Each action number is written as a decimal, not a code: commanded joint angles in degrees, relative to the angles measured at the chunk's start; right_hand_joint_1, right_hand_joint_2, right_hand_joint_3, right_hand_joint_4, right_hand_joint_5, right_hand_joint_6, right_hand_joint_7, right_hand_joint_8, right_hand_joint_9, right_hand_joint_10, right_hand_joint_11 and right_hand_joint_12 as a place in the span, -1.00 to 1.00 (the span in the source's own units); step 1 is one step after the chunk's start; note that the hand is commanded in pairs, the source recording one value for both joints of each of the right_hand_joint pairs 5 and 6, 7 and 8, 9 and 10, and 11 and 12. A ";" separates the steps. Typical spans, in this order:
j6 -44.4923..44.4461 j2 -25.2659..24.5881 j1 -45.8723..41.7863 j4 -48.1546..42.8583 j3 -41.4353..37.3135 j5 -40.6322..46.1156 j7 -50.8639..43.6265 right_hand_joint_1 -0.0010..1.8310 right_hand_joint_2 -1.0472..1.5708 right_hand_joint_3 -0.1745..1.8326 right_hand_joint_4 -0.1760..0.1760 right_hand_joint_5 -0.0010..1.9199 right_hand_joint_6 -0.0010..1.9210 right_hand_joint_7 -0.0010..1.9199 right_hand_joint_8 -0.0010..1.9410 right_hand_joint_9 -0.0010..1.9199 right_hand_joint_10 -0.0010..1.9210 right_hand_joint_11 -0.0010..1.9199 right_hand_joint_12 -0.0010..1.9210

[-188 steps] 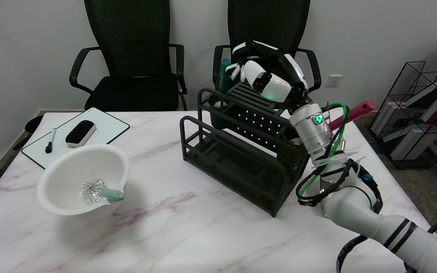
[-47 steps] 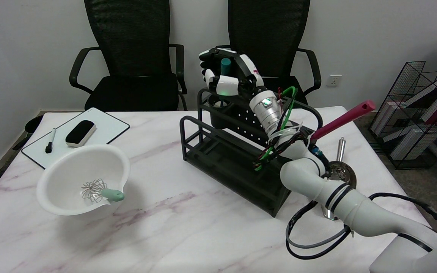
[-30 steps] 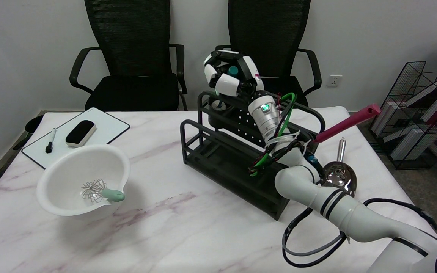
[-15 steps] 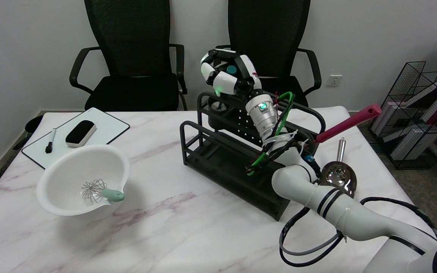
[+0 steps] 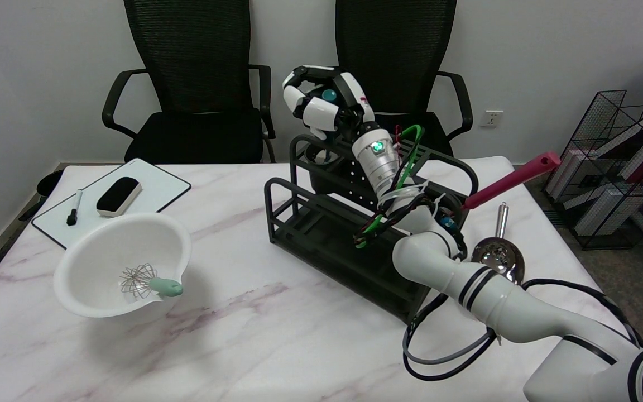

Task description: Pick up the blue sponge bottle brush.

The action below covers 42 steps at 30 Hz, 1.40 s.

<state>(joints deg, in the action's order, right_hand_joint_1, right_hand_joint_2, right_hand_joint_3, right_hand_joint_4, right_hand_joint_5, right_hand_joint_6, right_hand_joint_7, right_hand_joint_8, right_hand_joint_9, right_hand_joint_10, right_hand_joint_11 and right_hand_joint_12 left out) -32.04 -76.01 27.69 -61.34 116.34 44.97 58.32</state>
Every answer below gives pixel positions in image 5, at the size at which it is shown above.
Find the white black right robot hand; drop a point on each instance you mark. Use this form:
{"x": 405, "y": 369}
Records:
{"x": 321, "y": 114}

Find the small whiteboard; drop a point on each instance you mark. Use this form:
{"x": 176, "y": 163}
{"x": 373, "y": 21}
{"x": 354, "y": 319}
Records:
{"x": 154, "y": 187}

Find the black dish rack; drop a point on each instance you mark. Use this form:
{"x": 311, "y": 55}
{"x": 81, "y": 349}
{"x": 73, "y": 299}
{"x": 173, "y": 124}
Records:
{"x": 310, "y": 223}

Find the white wall socket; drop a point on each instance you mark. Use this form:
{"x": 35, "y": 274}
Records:
{"x": 491, "y": 119}

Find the black mesh office chair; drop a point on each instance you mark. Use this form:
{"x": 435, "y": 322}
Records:
{"x": 399, "y": 50}
{"x": 193, "y": 56}

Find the pink bottle brush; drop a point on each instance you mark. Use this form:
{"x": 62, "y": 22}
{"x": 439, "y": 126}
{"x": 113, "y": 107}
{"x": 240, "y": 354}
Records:
{"x": 514, "y": 178}

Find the black whiteboard marker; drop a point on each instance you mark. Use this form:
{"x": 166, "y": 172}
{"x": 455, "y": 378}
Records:
{"x": 75, "y": 207}

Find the white grey book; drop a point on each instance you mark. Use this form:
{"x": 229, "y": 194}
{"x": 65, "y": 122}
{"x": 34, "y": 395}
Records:
{"x": 603, "y": 209}

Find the shiny metal scoop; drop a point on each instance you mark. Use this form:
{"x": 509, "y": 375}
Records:
{"x": 503, "y": 254}

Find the black whiteboard eraser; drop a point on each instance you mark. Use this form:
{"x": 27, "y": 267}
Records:
{"x": 119, "y": 195}

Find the round black floor object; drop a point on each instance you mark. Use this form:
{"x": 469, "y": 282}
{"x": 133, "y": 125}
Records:
{"x": 49, "y": 183}

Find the white plastic bowl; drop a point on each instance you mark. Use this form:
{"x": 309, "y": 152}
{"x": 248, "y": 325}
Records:
{"x": 104, "y": 262}

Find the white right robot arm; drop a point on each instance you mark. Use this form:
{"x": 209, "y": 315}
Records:
{"x": 494, "y": 296}

